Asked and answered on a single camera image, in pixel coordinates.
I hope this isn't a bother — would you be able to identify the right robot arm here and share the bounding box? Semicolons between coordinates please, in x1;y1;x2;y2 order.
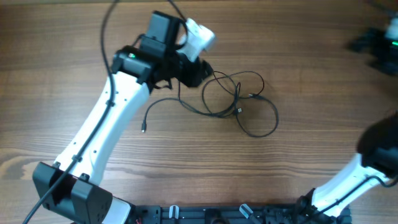
292;16;397;223

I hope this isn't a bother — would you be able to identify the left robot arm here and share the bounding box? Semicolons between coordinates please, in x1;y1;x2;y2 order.
32;11;215;223

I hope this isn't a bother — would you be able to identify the left camera black cable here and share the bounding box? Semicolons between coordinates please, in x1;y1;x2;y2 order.
21;0;187;224

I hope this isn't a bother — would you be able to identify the camera black cable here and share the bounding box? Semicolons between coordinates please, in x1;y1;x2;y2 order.
21;0;187;224
306;175;398;218

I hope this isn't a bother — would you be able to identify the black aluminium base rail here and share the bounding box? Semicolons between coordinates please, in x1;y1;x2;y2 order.
133;203;352;224

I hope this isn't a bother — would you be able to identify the right camera black cable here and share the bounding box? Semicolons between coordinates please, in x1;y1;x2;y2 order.
306;175;398;218

